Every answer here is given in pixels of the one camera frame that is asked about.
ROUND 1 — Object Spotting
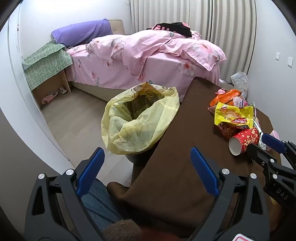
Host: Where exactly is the brown table cloth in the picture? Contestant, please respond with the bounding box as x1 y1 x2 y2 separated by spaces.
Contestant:
107 76 281 239

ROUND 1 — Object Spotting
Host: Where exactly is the black pink garment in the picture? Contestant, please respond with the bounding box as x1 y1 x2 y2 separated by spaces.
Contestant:
151 22 193 37

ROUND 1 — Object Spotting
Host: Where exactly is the silver foil wrapper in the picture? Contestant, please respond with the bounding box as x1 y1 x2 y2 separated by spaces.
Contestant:
253 115 269 149

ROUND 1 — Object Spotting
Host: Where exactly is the bed with pink sheet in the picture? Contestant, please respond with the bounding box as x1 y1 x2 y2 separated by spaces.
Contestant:
67 20 220 102

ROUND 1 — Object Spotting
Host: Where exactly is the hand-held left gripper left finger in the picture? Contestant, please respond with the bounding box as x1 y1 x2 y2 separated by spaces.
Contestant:
24 147 109 241

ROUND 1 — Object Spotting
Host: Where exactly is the red snack wrapper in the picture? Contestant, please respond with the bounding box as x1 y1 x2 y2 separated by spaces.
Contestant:
217 122 239 139

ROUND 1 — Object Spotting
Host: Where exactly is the cardboard nightstand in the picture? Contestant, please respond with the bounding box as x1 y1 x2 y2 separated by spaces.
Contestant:
32 70 72 109

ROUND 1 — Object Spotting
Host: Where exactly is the white plastic bag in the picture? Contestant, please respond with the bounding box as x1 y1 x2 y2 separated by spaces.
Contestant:
231 71 249 98

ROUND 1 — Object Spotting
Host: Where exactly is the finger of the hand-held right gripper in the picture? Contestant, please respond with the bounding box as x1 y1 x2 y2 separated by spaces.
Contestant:
246 144 277 166
261 133 296 167

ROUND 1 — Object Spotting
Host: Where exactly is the red paper cup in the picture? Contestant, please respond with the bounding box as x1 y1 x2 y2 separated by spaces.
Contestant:
229 127 260 156

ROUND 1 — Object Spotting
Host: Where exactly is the yellow snack packet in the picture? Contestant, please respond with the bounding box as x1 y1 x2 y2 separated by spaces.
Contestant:
214 101 255 129

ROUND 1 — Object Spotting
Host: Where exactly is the person's leg in jeans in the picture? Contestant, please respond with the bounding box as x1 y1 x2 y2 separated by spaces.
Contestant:
81 179 125 231

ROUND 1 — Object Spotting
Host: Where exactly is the orange snack packet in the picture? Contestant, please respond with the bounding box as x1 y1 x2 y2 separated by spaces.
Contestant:
209 89 242 108

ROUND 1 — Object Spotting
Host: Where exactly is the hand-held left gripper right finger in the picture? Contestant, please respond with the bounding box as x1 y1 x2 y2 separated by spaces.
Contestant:
188 146 271 241

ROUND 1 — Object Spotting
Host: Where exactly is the green checked cloth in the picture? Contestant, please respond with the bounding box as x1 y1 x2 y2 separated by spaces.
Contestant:
22 40 73 90

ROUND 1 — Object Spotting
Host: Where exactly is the pink plastic wrapper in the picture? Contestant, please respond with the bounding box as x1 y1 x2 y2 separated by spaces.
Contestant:
232 96 247 108

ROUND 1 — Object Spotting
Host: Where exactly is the brown fuzzy garment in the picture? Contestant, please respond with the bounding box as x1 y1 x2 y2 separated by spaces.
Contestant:
103 219 142 241

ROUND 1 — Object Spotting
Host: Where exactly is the dark trash bin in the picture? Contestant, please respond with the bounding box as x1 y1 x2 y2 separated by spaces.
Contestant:
126 144 160 166

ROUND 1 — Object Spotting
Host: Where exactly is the striped beige curtain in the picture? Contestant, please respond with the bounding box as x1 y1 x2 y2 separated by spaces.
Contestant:
129 0 257 75

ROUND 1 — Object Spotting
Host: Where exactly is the pink floral duvet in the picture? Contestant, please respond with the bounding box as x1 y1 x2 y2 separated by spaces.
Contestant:
89 30 227 77

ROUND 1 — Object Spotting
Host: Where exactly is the purple pillow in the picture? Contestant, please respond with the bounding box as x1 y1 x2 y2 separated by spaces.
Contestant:
51 19 114 47

